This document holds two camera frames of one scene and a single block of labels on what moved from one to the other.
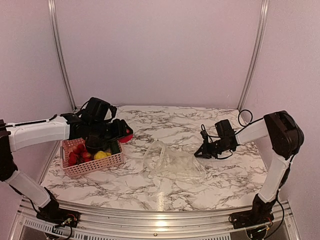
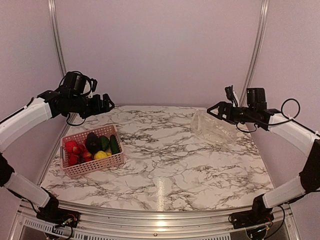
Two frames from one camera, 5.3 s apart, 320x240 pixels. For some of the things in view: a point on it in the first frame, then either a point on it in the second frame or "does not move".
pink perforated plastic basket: (97, 164) does not move
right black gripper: (206, 153) -> (222, 105)
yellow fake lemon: (101, 154) does not move
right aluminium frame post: (264, 5) does not move
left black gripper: (115, 137) -> (97, 107)
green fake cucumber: (115, 149) does not move
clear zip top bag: (161, 160) -> (213, 129)
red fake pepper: (126, 138) -> (69, 146)
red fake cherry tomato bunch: (79, 155) does not move
